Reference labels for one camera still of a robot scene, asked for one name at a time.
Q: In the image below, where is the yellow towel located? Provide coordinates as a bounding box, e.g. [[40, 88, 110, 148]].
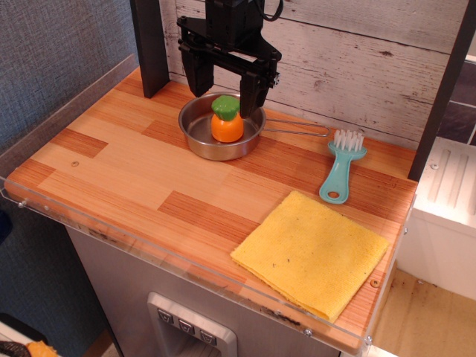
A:
[[231, 191, 389, 323]]

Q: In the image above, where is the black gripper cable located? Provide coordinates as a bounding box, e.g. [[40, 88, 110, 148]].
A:
[[253, 0, 285, 22]]

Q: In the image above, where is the dark post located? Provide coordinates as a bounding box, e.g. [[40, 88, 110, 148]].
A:
[[408, 0, 475, 181], [129, 0, 170, 98]]

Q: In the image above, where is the teal dish brush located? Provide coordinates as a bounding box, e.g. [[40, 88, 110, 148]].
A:
[[319, 129, 367, 205]]

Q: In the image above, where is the grey toy fridge dispenser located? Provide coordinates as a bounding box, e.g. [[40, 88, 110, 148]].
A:
[[147, 292, 238, 356]]

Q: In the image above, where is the dark left post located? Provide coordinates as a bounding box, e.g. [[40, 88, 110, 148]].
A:
[[129, 0, 170, 98]]

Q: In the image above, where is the dark right post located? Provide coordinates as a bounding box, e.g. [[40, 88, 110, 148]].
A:
[[408, 0, 475, 181]]

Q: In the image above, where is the white toy sink counter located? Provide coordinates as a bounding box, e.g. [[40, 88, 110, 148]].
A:
[[396, 138, 475, 299]]

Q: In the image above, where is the orange object bottom left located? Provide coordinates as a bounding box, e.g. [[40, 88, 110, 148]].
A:
[[0, 340, 60, 357]]

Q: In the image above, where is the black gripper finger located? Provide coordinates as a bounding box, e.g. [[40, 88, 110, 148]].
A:
[[181, 49, 214, 97], [239, 71, 273, 118]]

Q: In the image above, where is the small steel pan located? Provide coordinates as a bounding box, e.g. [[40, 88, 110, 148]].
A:
[[178, 91, 331, 162]]

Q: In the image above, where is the orange toy carrot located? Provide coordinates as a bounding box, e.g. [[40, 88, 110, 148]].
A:
[[211, 95, 244, 143]]

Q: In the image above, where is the clear acrylic front guard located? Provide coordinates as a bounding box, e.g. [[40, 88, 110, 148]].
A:
[[0, 176, 417, 353]]

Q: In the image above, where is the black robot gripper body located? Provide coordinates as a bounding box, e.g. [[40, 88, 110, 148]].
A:
[[177, 1, 281, 88]]

